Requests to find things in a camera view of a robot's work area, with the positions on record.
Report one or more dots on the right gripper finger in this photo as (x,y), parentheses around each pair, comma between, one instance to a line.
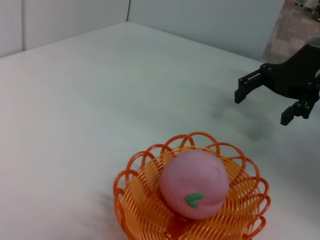
(246,86)
(287,116)

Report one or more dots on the orange woven plastic basket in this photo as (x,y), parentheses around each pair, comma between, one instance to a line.
(145,195)

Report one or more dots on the pink peach with green leaf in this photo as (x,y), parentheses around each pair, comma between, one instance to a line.
(192,180)

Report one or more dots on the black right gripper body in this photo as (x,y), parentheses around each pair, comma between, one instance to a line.
(297,75)

